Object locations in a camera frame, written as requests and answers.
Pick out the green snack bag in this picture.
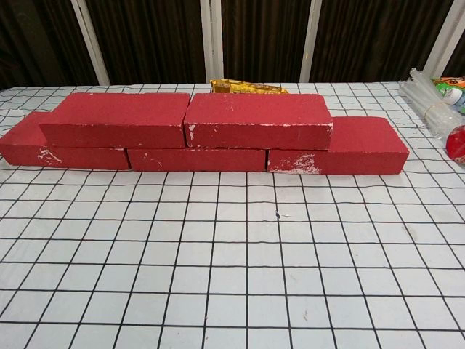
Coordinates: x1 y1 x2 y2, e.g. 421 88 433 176
431 75 465 92

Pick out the clear plastic water bottle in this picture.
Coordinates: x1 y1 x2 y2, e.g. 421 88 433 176
437 88 465 116

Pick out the white metal frame post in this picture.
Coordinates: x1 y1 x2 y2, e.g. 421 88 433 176
70 0 110 87
199 0 225 83
423 0 465 81
300 0 330 81

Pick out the white black grid tablecloth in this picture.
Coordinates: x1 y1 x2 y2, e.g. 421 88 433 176
0 80 465 349

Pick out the green chips can red lid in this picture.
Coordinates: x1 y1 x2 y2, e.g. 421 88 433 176
445 123 465 163

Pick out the gold snack packet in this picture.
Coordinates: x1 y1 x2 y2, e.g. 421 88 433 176
209 78 290 95

